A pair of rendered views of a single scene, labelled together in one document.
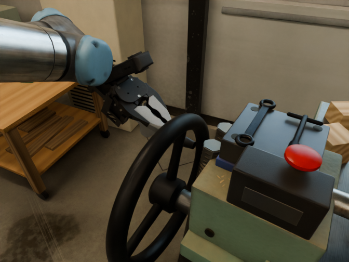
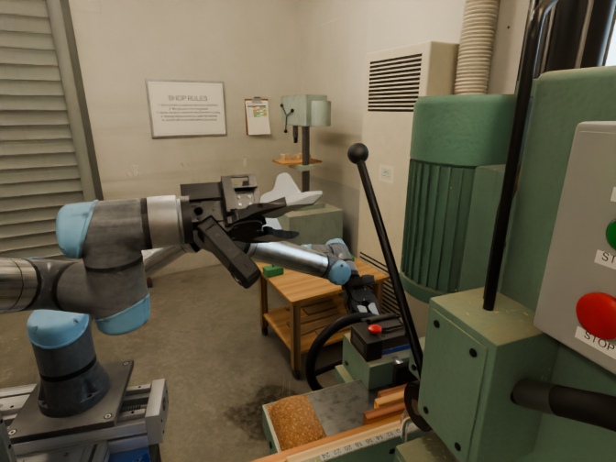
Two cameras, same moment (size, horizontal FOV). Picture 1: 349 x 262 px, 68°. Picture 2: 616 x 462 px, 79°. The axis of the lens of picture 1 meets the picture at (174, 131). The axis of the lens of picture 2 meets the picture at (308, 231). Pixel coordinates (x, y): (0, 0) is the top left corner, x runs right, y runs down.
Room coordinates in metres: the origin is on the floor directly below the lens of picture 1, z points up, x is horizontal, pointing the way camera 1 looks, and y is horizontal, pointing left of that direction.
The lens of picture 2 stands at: (-0.50, -0.43, 1.49)
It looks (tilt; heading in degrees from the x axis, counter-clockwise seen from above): 18 degrees down; 38
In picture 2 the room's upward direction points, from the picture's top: straight up
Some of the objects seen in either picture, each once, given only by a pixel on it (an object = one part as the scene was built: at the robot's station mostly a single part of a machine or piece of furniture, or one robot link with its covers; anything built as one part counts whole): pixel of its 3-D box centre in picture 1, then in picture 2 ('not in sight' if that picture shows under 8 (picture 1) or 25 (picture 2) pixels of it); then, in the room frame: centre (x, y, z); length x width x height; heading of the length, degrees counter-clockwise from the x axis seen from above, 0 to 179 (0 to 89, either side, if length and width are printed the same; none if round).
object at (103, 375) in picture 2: not in sight; (71, 377); (-0.26, 0.48, 0.87); 0.15 x 0.15 x 0.10
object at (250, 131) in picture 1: (257, 120); (382, 318); (0.24, -0.09, 1.00); 0.10 x 0.02 x 0.01; 148
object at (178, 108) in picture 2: not in sight; (189, 109); (1.51, 2.40, 1.48); 0.64 x 0.02 x 0.46; 156
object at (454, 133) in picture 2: not in sight; (463, 200); (0.10, -0.28, 1.35); 0.18 x 0.18 x 0.31
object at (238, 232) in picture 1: (263, 193); (380, 358); (0.20, -0.11, 0.92); 0.15 x 0.13 x 0.09; 148
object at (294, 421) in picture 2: not in sight; (297, 418); (-0.06, -0.07, 0.92); 0.14 x 0.09 x 0.04; 58
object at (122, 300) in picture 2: not in sight; (110, 291); (-0.29, 0.10, 1.23); 0.11 x 0.08 x 0.11; 117
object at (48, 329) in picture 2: not in sight; (62, 334); (-0.26, 0.48, 0.98); 0.13 x 0.12 x 0.14; 64
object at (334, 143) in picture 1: (330, 144); not in sight; (0.29, -0.23, 0.92); 0.04 x 0.04 x 0.04; 12
